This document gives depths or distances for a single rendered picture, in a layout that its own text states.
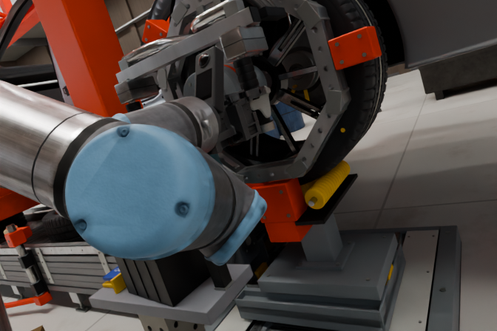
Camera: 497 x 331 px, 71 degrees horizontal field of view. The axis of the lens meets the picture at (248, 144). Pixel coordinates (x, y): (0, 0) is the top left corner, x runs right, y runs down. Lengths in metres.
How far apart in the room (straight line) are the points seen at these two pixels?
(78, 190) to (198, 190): 0.08
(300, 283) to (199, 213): 0.95
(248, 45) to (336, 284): 0.74
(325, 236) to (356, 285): 0.17
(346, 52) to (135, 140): 0.64
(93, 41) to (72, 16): 0.09
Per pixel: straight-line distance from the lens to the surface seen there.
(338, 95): 0.83
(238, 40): 0.67
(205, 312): 0.76
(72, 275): 2.12
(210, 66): 0.57
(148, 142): 0.24
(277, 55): 0.99
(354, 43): 0.81
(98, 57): 1.30
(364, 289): 1.10
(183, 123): 0.45
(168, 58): 0.82
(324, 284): 1.14
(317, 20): 0.83
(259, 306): 1.28
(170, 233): 0.23
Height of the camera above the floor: 0.83
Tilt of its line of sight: 8 degrees down
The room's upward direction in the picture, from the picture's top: 18 degrees counter-clockwise
